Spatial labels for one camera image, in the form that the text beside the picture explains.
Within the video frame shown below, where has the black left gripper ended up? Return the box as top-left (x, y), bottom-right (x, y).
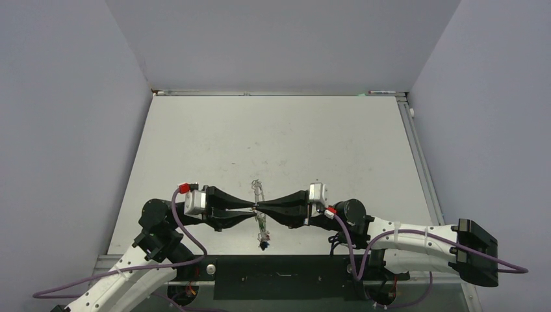
top-left (171, 184), bottom-right (257, 231)

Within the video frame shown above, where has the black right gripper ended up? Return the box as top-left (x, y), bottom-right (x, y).
top-left (257, 188), bottom-right (344, 231)

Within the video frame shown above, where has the large metal keyring organizer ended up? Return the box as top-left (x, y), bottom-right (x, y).
top-left (251, 179), bottom-right (270, 245)

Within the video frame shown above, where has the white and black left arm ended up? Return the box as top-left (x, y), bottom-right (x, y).
top-left (33, 183), bottom-right (256, 311)

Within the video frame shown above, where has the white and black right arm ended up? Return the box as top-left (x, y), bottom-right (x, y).
top-left (256, 191), bottom-right (498, 287)

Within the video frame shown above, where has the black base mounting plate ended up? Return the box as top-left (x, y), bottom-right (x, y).
top-left (166, 255), bottom-right (410, 305)

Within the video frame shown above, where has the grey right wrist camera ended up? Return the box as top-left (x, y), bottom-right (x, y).
top-left (308, 182), bottom-right (327, 205)

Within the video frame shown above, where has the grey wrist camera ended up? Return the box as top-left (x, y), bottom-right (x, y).
top-left (308, 182), bottom-right (327, 205)
top-left (184, 190), bottom-right (207, 216)

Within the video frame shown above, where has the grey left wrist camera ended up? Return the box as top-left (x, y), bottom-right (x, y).
top-left (184, 190), bottom-right (207, 216)

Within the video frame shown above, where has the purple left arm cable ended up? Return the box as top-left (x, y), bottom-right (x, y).
top-left (32, 183), bottom-right (209, 300)

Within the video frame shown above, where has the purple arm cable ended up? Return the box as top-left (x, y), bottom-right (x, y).
top-left (32, 183), bottom-right (209, 300)
top-left (325, 206), bottom-right (530, 281)

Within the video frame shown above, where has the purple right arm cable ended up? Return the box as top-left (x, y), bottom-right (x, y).
top-left (325, 206), bottom-right (530, 281)

